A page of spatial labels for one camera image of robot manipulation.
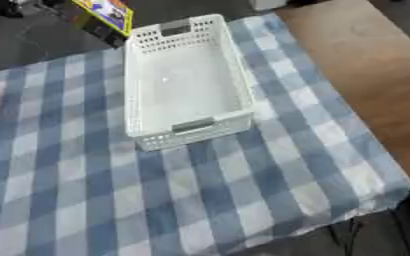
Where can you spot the white plastic perforated basket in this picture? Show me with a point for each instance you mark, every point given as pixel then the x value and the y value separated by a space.
pixel 185 86

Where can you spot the yellow and purple printed box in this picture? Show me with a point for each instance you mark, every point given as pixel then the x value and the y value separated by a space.
pixel 107 17

